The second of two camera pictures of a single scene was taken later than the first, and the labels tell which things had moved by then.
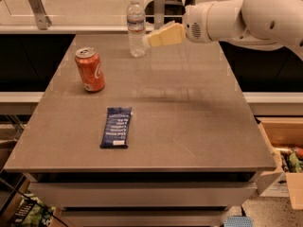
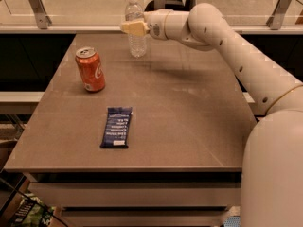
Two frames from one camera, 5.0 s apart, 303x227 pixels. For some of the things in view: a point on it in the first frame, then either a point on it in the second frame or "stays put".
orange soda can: [91, 69] stays put
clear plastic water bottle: [136, 27] stays put
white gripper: [195, 23] → [155, 23]
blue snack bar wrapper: [116, 126] stays put
